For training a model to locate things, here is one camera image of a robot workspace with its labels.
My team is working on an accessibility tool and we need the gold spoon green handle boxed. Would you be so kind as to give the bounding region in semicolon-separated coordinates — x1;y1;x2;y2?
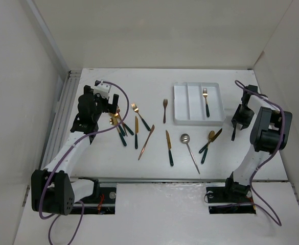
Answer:
109;113;126;136

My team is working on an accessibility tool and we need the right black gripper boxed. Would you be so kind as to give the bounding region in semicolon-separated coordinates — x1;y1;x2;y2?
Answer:
231;104;255;129

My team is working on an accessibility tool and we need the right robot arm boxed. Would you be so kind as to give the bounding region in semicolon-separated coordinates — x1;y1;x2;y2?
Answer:
222;80;292;201

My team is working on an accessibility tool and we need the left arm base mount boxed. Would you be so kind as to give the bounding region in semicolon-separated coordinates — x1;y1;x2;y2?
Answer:
70;181;117;215

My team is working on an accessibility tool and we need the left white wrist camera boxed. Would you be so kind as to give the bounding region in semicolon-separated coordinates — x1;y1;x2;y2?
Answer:
94;80;111;99

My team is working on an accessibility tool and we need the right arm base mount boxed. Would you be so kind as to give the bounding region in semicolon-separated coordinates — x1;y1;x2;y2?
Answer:
206;186;256;214

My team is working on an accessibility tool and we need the gold knife green handle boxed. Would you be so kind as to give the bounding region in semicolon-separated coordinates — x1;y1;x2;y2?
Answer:
166;130;174;167
135;116;139;149

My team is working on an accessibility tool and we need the silver round spoon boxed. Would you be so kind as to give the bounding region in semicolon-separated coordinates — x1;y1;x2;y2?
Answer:
180;133;200;174

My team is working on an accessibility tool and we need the gold fork green handle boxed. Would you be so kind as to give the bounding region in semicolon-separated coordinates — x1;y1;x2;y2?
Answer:
131;103;151;131

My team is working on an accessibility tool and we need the rose gold fork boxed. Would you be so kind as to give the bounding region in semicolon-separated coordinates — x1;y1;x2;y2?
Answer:
163;99;168;124

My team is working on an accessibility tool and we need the gold knife cluster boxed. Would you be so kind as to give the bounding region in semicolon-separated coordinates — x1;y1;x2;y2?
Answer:
199;129;223;153

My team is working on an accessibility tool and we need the gold spoon cluster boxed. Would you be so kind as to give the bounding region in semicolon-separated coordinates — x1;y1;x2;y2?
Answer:
201;131;215;164
109;117;127;146

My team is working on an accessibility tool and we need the aluminium rail frame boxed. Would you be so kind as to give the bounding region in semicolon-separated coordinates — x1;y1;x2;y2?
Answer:
37;70;82;169

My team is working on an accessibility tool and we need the rose gold knife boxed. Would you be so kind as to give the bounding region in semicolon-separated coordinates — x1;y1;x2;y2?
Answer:
138;125;155;161

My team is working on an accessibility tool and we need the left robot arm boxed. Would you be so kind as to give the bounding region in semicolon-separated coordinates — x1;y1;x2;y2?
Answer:
31;81;119;218

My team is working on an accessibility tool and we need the white divided cutlery tray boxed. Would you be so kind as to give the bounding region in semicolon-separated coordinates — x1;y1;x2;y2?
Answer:
173;82;225;126

